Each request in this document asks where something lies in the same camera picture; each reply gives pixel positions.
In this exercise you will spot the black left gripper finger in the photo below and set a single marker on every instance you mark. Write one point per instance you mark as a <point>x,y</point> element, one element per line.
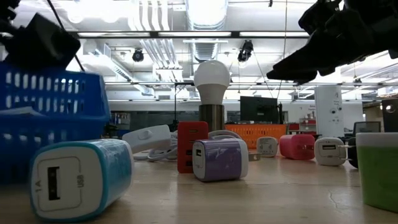
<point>43,43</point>

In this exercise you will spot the orange plastic basket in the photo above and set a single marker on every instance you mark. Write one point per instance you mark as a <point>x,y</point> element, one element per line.
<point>264,130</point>

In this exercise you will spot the blue plastic basket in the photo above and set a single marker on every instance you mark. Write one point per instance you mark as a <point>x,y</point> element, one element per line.
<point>62,124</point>

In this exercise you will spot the pink white USB charger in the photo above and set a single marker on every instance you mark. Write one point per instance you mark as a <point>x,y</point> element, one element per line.
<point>267,146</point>

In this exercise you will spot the white bulb lamp brass socket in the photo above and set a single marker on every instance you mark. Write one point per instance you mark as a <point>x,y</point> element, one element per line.
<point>211,81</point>

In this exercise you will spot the green white USB charger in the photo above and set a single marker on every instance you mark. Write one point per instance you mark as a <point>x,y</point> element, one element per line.
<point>377,174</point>

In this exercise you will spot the purple white USB charger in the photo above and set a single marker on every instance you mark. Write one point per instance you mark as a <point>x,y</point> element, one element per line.
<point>220,160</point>

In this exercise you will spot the red multiport USB charger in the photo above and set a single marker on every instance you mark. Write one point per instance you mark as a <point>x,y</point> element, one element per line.
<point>188,140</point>

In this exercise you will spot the black office chair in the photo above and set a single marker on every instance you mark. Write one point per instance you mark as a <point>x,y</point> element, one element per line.
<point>367,127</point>

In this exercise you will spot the white pillar cabinet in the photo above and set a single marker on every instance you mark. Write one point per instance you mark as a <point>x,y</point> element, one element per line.
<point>329,109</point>

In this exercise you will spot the red storage shelf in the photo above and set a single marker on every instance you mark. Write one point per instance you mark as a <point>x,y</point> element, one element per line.
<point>306,126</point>

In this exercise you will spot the large black monitor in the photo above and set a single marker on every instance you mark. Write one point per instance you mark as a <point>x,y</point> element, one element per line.
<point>258,109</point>

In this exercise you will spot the black overhead light bar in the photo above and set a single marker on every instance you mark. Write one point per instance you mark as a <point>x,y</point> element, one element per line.
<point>235,34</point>

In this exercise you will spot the teal white USB charger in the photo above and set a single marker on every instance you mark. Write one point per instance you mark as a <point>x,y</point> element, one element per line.
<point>102,174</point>

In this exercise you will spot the black ceiling camera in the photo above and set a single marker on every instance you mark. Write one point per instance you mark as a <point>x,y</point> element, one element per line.
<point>137,56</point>
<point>245,49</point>

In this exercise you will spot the silver ventilation duct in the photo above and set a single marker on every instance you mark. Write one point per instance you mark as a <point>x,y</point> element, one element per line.
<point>205,51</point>

